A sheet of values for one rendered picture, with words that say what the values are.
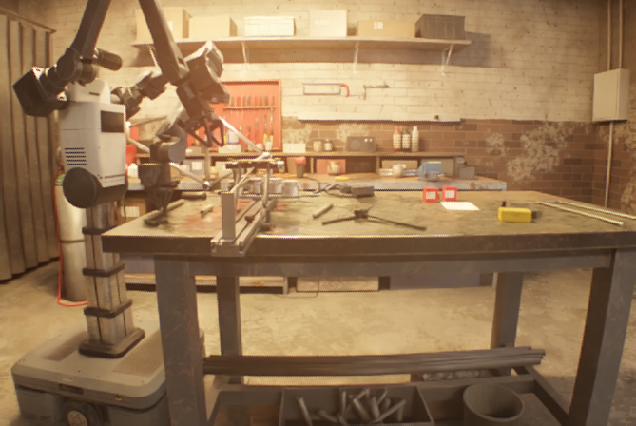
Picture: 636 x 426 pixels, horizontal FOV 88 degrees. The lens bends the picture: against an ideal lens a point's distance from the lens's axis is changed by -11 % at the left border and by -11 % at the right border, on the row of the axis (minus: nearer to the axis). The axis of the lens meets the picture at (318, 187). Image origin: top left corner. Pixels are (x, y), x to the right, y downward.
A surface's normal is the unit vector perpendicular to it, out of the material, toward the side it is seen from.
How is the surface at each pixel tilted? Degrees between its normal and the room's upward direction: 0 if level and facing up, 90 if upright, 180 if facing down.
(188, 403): 90
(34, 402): 90
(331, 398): 90
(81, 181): 90
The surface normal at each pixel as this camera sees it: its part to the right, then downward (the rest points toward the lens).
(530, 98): 0.01, 0.12
